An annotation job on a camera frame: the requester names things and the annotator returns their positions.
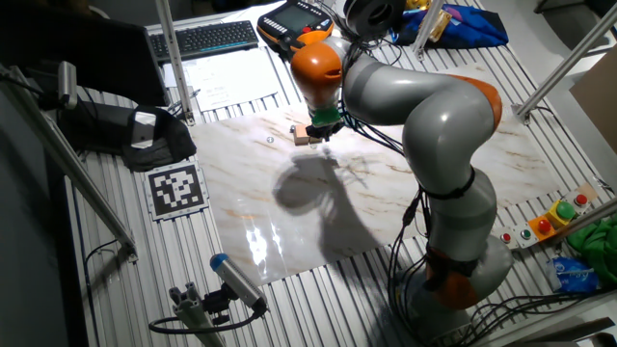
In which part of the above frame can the blue cloth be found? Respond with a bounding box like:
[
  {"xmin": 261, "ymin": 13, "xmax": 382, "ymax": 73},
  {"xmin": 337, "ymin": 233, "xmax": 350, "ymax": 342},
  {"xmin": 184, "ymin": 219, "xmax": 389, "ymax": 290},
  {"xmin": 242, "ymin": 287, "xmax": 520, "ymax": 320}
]
[{"xmin": 390, "ymin": 3, "xmax": 510, "ymax": 50}]

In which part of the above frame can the white printed paper sheet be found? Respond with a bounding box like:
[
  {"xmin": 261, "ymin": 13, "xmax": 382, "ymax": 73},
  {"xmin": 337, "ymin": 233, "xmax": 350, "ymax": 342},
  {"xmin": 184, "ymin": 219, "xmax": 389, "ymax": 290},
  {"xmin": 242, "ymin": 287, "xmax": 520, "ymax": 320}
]
[{"xmin": 162, "ymin": 46, "xmax": 284, "ymax": 114}]

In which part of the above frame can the gold package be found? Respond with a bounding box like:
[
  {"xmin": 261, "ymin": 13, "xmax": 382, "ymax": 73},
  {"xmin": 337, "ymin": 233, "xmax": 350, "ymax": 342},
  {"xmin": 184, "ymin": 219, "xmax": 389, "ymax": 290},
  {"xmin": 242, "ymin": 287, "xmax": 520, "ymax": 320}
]
[{"xmin": 403, "ymin": 0, "xmax": 454, "ymax": 43}]

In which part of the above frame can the black monitor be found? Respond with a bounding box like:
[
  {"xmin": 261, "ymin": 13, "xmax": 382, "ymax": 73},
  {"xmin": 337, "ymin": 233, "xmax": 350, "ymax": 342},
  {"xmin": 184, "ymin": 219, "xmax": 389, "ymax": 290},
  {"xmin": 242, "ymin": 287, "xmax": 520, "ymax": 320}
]
[{"xmin": 0, "ymin": 0, "xmax": 171, "ymax": 108}]

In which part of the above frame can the black fabric bag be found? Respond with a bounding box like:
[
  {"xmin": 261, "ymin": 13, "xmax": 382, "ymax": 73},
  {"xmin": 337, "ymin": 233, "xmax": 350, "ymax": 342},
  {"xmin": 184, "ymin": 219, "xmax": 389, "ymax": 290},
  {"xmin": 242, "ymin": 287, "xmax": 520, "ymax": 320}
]
[{"xmin": 56, "ymin": 99, "xmax": 199, "ymax": 174}]

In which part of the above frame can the aluminium camera mount profile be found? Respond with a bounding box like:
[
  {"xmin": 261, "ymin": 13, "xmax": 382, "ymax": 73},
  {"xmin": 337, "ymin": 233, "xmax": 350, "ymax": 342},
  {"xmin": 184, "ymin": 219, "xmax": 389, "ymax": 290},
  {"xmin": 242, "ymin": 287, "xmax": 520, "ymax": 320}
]
[{"xmin": 168, "ymin": 280, "xmax": 228, "ymax": 347}]

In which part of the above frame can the brown cardboard box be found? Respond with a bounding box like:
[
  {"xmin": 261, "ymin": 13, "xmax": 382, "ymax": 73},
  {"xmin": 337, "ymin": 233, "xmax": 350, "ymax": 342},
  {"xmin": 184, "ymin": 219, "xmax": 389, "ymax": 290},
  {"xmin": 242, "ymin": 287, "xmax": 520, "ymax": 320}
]
[{"xmin": 568, "ymin": 46, "xmax": 617, "ymax": 156}]

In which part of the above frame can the silver camera on frame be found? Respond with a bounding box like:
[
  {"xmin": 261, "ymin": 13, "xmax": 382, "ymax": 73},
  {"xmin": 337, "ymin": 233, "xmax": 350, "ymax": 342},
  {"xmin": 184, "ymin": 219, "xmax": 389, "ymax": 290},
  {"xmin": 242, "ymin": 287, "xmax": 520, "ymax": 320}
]
[{"xmin": 56, "ymin": 60, "xmax": 79, "ymax": 111}]

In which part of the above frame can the black white fiducial marker board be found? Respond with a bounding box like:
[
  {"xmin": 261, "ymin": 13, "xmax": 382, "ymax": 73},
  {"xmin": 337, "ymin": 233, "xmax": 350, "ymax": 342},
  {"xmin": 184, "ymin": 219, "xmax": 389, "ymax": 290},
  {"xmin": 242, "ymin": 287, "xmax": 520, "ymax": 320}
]
[{"xmin": 143, "ymin": 159, "xmax": 211, "ymax": 223}]

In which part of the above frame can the red button orange box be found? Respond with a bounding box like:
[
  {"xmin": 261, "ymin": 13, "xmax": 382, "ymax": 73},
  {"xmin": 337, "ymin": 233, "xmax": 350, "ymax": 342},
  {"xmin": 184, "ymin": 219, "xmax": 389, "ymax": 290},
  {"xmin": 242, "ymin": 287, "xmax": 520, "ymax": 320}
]
[{"xmin": 527, "ymin": 214, "xmax": 556, "ymax": 243}]

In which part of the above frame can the silver camera with blue end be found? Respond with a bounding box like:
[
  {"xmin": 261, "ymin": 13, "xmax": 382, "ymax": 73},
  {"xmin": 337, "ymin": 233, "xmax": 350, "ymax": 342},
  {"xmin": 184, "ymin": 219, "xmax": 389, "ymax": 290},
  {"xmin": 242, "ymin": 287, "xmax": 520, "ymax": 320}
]
[{"xmin": 208, "ymin": 252, "xmax": 269, "ymax": 313}]

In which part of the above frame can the green flange adapter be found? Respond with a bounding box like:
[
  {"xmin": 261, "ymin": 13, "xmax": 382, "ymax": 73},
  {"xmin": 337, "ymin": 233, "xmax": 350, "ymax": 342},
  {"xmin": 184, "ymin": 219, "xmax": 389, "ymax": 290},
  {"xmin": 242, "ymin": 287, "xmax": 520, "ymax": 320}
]
[{"xmin": 310, "ymin": 106, "xmax": 343, "ymax": 128}]

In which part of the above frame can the green button yellow box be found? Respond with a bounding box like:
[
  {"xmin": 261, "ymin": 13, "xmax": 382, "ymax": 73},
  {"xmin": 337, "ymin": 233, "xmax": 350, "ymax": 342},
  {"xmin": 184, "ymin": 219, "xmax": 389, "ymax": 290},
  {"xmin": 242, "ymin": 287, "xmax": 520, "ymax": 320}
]
[{"xmin": 546, "ymin": 199, "xmax": 578, "ymax": 230}]

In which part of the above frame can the red button white box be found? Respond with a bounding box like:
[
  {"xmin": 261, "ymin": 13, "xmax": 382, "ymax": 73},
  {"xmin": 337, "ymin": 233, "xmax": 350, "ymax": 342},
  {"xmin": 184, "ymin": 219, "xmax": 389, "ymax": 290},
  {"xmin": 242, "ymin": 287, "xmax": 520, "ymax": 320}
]
[{"xmin": 491, "ymin": 226, "xmax": 520, "ymax": 251}]

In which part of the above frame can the black computer keyboard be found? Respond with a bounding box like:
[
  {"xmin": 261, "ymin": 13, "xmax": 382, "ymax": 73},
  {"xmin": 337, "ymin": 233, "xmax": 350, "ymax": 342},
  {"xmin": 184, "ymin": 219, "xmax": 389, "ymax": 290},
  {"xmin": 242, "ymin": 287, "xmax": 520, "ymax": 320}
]
[{"xmin": 148, "ymin": 19, "xmax": 260, "ymax": 65}]

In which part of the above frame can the green cloth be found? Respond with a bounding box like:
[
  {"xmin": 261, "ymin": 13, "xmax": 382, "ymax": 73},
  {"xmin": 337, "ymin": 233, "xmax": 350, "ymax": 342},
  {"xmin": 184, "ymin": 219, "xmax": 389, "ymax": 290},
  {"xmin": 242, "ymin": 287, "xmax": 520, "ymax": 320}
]
[{"xmin": 565, "ymin": 216, "xmax": 617, "ymax": 290}]

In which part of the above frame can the black orange teach pendant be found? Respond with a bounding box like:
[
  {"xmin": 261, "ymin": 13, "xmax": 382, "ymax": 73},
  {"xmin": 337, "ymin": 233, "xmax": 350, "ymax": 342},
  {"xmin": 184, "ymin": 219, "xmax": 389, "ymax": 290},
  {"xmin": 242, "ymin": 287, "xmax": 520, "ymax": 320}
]
[{"xmin": 256, "ymin": 0, "xmax": 335, "ymax": 53}]

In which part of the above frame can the white marble pattern mat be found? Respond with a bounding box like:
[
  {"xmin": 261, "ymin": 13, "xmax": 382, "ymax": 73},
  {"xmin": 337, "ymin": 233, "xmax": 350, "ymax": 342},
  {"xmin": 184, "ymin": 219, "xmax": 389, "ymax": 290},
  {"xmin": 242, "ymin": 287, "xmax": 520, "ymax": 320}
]
[{"xmin": 189, "ymin": 67, "xmax": 563, "ymax": 286}]

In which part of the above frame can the blue plastic bag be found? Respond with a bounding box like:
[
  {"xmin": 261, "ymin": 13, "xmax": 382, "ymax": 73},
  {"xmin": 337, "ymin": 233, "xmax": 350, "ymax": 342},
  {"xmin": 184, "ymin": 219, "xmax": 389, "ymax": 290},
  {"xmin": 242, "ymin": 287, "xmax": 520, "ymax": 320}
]
[{"xmin": 544, "ymin": 254, "xmax": 602, "ymax": 295}]

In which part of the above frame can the black camera cable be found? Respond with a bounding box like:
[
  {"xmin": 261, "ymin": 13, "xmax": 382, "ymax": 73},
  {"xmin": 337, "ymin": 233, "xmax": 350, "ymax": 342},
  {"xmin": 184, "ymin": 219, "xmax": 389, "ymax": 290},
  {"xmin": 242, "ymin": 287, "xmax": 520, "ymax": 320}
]
[{"xmin": 148, "ymin": 303, "xmax": 269, "ymax": 336}]

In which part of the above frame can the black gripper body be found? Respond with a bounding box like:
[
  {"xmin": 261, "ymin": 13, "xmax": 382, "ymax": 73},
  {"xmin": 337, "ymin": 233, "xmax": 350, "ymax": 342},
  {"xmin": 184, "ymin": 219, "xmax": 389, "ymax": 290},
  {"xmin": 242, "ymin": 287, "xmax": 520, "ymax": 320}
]
[{"xmin": 305, "ymin": 120, "xmax": 346, "ymax": 144}]

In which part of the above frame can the green button white box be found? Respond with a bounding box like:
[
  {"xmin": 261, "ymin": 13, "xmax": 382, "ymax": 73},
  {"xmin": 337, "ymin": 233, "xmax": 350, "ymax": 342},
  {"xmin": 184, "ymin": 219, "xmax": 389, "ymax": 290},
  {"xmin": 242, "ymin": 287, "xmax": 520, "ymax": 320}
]
[{"xmin": 513, "ymin": 222, "xmax": 537, "ymax": 247}]

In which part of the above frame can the red button grey box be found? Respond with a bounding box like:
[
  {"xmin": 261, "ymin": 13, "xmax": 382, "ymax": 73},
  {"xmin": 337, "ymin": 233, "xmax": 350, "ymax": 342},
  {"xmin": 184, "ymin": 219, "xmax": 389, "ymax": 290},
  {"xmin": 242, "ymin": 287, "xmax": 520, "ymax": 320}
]
[{"xmin": 564, "ymin": 189, "xmax": 593, "ymax": 212}]

